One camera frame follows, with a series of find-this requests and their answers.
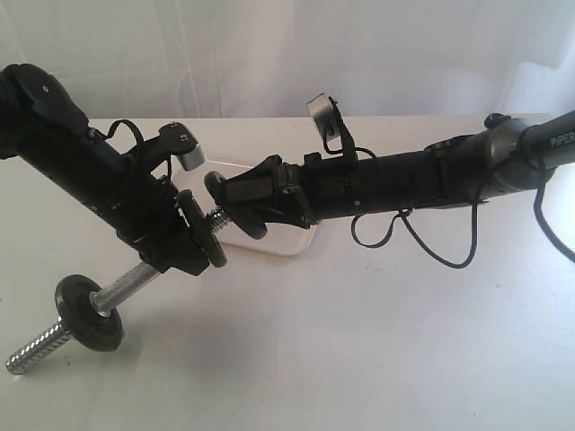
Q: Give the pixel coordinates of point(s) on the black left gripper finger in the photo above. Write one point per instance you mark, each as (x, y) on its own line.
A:
(181, 252)

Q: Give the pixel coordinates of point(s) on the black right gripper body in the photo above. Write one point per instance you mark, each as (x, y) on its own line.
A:
(333, 188)

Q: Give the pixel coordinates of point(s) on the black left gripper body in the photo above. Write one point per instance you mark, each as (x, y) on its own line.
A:
(142, 209)

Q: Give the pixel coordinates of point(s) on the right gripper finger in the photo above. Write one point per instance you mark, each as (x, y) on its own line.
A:
(294, 211)
(257, 184)

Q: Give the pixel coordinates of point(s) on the black weight plate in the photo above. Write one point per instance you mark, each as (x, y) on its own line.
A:
(245, 219)

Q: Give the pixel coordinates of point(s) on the black weight plate end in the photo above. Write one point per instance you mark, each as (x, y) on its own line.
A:
(88, 327)
(200, 229)

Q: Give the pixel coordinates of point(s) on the chrome dumbbell bar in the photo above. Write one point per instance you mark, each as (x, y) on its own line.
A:
(56, 335)

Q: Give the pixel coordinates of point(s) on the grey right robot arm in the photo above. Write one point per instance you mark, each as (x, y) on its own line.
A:
(450, 173)

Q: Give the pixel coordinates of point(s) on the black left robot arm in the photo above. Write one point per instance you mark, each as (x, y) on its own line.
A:
(42, 125)

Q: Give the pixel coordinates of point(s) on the white rectangular tray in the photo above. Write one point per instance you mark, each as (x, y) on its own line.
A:
(281, 239)

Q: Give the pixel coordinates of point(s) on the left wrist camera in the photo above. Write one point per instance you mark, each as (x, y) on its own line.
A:
(176, 140)

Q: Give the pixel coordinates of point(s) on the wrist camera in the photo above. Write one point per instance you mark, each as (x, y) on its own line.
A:
(176, 140)
(321, 111)

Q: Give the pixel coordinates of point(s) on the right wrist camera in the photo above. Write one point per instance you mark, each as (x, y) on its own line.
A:
(321, 111)

